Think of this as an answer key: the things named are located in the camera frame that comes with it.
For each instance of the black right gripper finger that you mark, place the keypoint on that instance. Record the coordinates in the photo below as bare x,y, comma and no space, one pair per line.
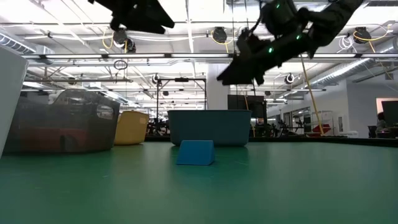
239,70
248,80

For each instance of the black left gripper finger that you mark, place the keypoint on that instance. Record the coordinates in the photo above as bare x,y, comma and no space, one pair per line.
146,25
143,8

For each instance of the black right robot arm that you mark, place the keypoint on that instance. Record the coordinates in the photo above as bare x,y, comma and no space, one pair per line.
329,18

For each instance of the black monitor screen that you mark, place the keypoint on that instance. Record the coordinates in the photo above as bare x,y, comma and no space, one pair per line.
239,104

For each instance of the white round column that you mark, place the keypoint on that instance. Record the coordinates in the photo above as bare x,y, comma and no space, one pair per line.
214,93

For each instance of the long ceiling light strip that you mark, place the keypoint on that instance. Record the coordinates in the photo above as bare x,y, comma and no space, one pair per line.
124,55

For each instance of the blue-grey plastic bin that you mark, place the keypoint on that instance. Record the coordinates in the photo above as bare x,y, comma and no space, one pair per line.
210,127

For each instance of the red arrow-shaped object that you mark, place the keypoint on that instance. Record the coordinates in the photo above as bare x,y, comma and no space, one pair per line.
325,128

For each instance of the blue wedge block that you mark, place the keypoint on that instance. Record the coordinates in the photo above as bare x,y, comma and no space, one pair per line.
196,154

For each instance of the yellow-orange plastic bin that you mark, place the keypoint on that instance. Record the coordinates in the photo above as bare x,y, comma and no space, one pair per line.
130,127

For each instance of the dark transparent plastic bin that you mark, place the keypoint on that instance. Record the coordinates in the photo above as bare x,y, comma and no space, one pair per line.
77,118

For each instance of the person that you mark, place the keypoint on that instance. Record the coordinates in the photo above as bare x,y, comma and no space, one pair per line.
380,124

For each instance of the green table mat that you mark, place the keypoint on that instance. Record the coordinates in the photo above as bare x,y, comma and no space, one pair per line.
93,186

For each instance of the black metal rig frame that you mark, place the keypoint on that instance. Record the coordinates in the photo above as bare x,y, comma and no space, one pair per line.
182,79

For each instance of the silver ventilation duct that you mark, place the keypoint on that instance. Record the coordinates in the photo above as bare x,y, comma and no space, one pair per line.
18,45
348,71

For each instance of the black table frame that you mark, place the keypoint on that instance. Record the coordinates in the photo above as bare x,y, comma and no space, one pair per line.
357,141

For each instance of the black wall screen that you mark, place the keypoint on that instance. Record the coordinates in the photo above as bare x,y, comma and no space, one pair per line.
390,112

